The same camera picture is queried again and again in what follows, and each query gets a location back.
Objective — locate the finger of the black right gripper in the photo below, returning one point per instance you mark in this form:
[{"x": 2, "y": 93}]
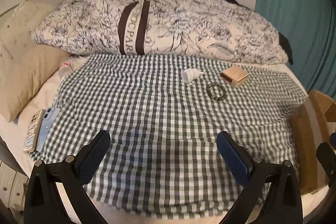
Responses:
[{"x": 327, "y": 158}]

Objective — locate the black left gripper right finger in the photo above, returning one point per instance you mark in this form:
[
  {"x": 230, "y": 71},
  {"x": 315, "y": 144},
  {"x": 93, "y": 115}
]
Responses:
[{"x": 283, "y": 202}]

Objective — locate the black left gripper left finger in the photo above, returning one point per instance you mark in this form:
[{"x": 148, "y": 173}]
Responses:
[{"x": 43, "y": 203}]

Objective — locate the brown cardboard box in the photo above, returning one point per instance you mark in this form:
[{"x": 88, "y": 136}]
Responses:
[{"x": 312, "y": 123}]

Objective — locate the white drawer cabinet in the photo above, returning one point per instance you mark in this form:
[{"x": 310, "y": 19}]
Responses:
[{"x": 12, "y": 187}]

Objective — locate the phone with patterned case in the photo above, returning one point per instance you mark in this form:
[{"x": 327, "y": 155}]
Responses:
[{"x": 33, "y": 132}]

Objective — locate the blue smartphone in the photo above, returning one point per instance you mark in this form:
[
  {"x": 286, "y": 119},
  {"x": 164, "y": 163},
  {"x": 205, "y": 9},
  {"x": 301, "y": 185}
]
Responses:
[{"x": 48, "y": 119}]

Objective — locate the small wooden box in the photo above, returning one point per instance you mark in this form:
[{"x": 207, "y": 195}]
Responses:
[{"x": 235, "y": 76}]

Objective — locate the beige pillow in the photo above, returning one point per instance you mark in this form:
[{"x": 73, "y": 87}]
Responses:
[{"x": 23, "y": 74}]

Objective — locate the green gingham blanket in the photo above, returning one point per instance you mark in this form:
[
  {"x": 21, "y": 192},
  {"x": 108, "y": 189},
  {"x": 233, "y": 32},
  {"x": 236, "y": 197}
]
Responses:
[{"x": 163, "y": 160}]

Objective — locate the white crumpled tissue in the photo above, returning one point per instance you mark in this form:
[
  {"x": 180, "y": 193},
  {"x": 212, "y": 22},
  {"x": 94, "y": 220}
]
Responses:
[{"x": 191, "y": 74}]

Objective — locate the teal curtain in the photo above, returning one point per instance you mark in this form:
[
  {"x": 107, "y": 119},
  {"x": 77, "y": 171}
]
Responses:
[{"x": 309, "y": 25}]

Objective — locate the floral folded duvet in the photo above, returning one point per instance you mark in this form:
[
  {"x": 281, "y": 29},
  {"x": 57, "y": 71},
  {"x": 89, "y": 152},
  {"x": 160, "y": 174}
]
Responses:
[{"x": 214, "y": 29}]

